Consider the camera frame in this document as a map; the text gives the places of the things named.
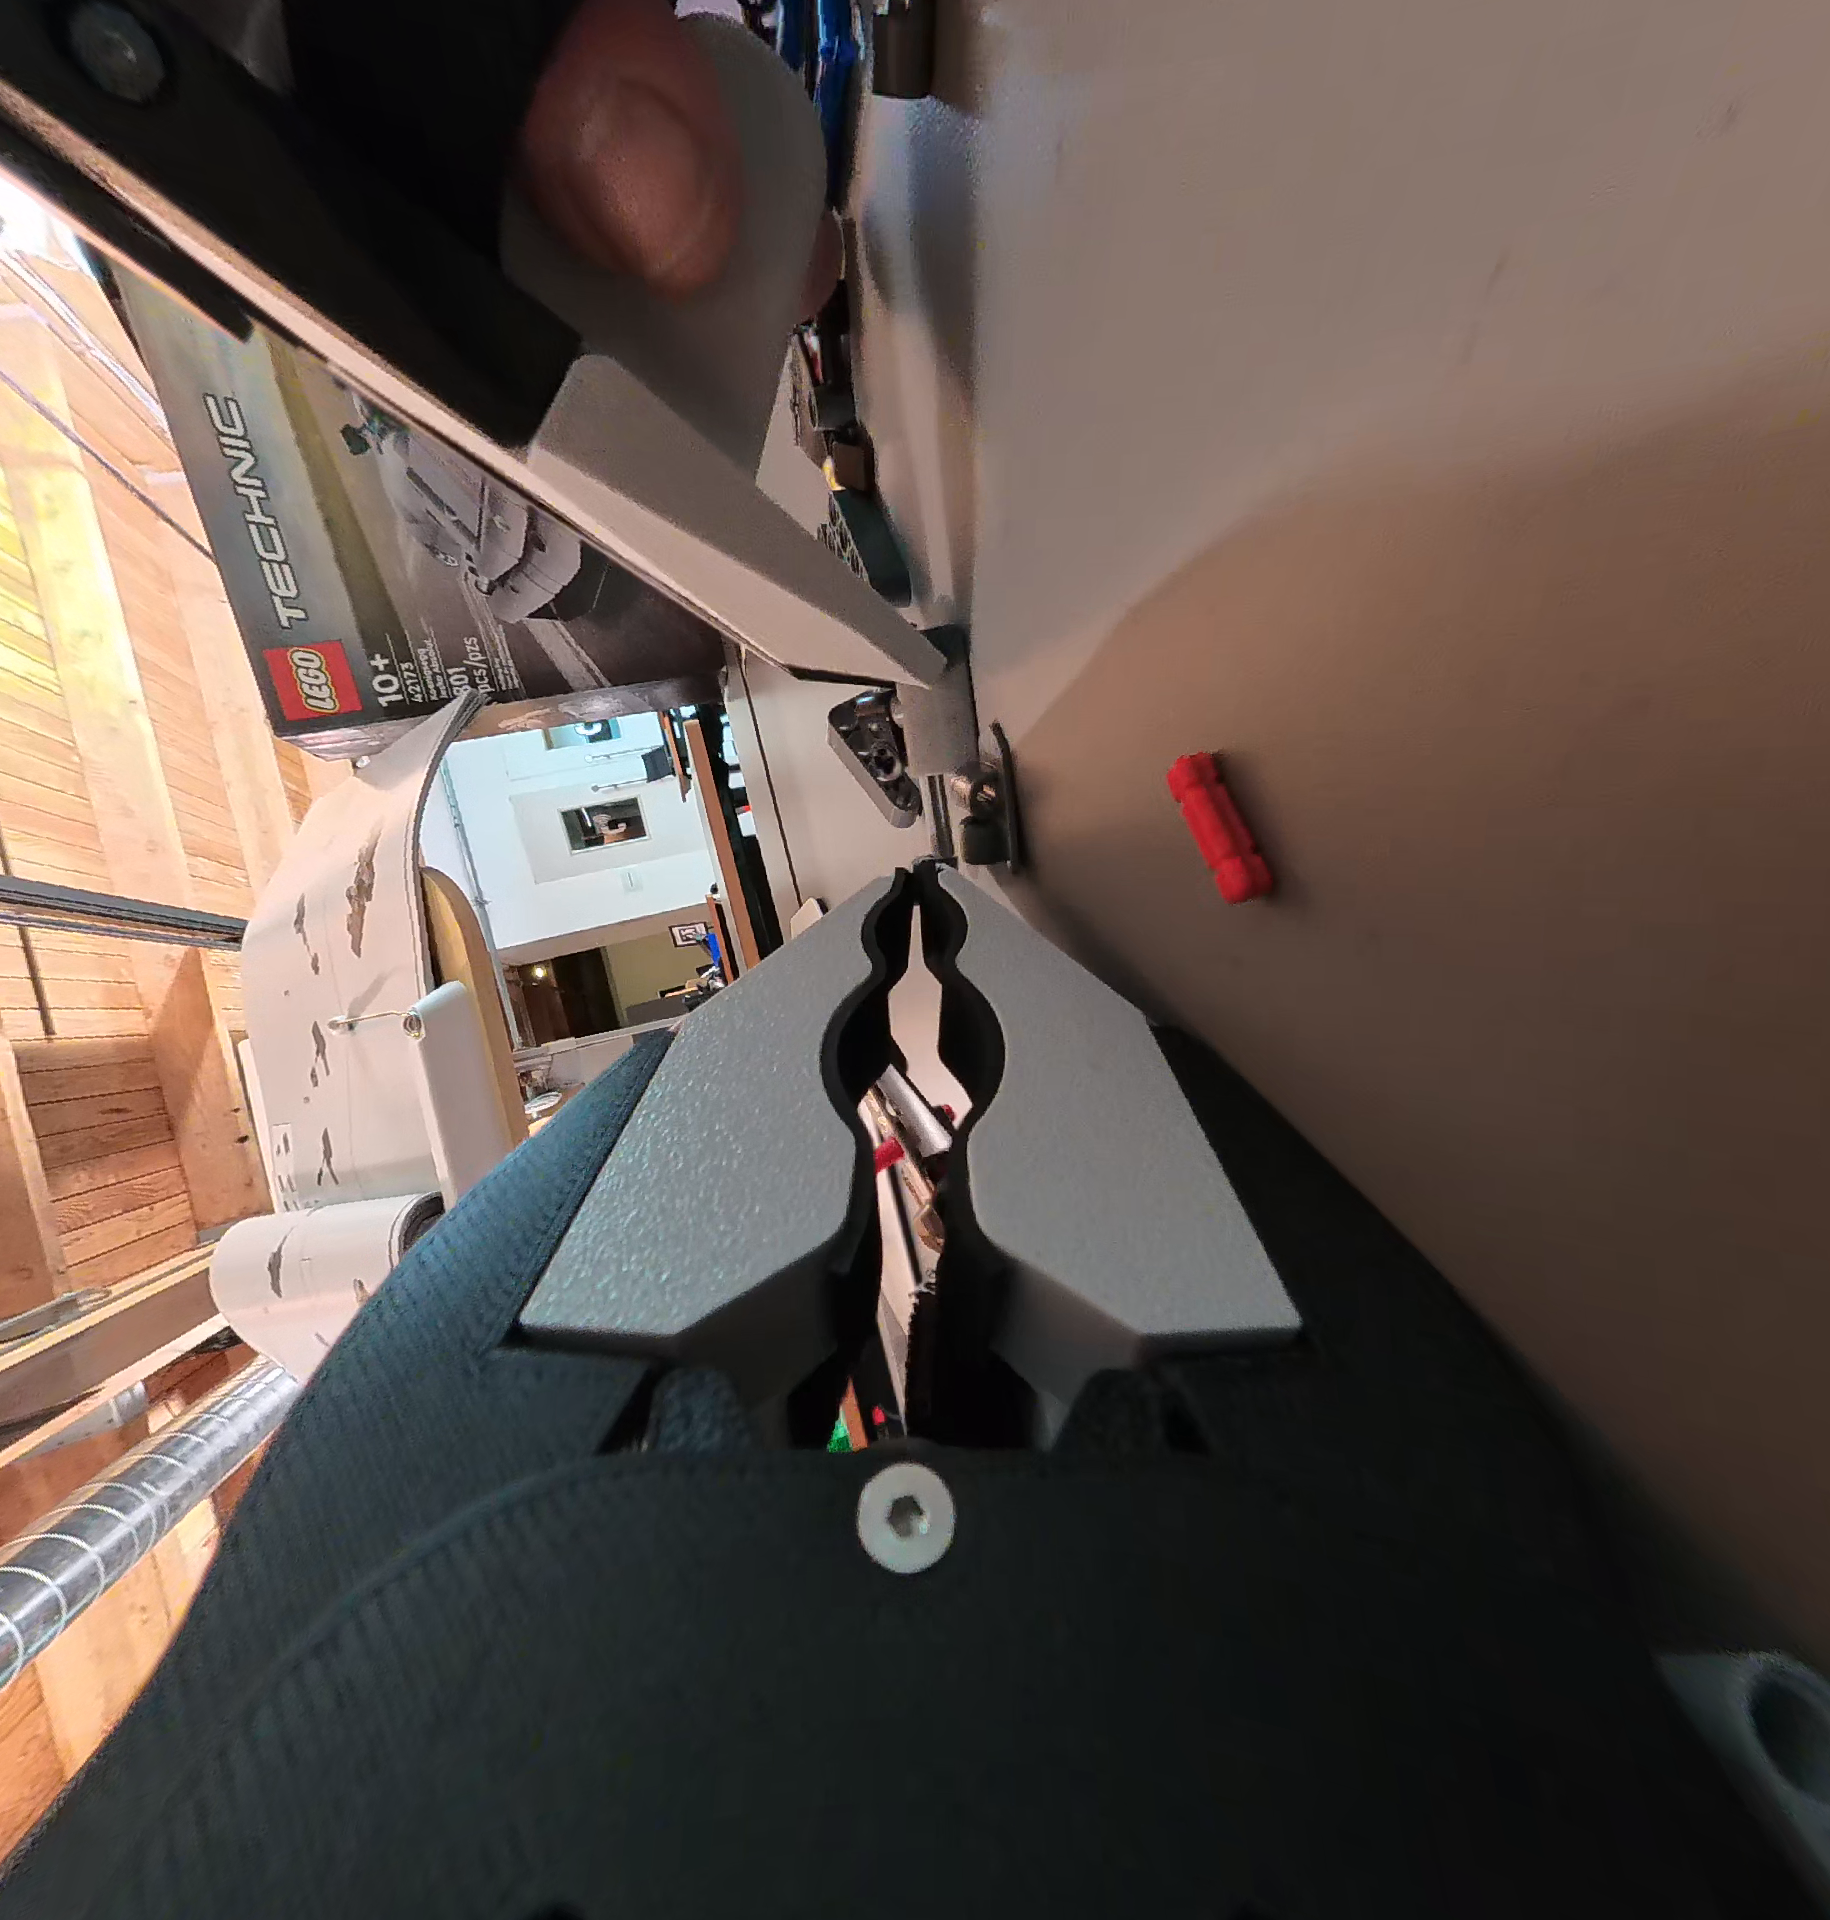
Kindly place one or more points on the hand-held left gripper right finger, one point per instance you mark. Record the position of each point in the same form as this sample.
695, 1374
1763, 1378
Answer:
1125, 1186

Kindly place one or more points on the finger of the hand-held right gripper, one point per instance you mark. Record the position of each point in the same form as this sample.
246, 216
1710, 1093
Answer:
704, 511

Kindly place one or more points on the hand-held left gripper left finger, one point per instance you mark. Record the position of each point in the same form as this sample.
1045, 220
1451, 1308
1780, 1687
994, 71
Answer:
704, 1172

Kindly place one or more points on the pile of small lego pieces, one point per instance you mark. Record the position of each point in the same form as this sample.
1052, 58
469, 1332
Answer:
853, 422

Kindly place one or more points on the dark grey lego wedge piece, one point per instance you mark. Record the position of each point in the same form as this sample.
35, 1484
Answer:
990, 816

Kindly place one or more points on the black lego set box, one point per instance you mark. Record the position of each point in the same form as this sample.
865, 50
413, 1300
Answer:
407, 525

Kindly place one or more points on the red lego pin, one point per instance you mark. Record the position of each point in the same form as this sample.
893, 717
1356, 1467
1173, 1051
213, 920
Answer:
1222, 825

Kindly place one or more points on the person's right hand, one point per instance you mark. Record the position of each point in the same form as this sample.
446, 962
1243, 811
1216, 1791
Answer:
631, 149

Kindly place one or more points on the tan wooden stand board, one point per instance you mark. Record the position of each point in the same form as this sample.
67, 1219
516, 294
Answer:
480, 958

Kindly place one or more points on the white instruction booklet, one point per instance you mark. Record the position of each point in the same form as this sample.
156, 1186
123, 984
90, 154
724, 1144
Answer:
332, 976

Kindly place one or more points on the black metal bar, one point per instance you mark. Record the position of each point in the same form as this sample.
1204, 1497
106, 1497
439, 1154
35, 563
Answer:
105, 906

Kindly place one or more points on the silver ventilation duct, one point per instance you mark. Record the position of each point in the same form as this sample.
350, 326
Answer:
105, 1517

